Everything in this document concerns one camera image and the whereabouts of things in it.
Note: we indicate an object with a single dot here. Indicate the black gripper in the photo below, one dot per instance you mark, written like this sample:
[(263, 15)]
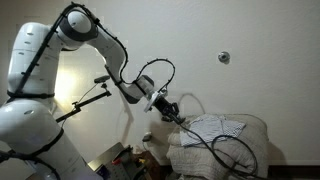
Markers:
[(164, 106)]

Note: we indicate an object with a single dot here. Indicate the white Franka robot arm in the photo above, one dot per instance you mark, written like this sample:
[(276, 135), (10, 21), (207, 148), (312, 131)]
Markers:
[(30, 133)]

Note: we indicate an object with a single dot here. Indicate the grey white striped cloth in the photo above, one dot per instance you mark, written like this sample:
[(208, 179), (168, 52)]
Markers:
[(206, 128)]

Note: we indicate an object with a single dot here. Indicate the brown bag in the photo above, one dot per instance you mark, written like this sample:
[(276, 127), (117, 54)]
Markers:
[(150, 165)]

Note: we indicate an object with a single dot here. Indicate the small red tool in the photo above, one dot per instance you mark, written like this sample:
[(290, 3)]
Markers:
[(116, 161)]

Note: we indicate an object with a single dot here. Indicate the grey metal box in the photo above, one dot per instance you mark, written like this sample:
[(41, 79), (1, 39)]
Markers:
[(106, 158)]

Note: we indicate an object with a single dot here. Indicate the white wall outlet plug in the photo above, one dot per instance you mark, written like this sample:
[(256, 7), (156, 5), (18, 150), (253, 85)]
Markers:
[(147, 136)]

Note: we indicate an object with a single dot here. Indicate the round metal wall door stop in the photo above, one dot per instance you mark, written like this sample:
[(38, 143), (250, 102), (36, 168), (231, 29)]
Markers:
[(224, 57)]

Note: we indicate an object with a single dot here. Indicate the small black stand camera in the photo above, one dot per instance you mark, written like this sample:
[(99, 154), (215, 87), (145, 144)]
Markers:
[(101, 79)]

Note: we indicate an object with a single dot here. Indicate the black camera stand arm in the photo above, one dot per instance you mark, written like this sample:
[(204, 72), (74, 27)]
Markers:
[(86, 102)]

